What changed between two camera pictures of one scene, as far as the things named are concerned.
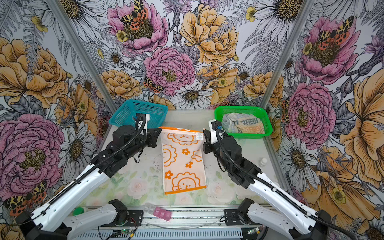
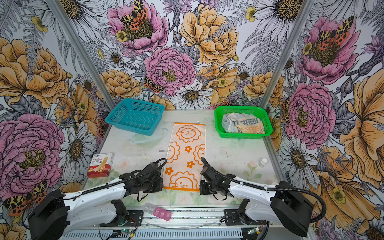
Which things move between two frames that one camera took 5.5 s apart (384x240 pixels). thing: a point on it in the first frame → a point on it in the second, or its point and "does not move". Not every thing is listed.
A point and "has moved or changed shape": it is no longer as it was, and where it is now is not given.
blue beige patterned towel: [237, 122] does not move
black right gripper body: [209, 147] → [207, 188]
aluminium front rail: [188, 223] does not move
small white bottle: [263, 163] does not move
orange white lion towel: [184, 159] has moved or changed shape
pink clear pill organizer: [160, 212] does not move
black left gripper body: [148, 140] → [153, 186]
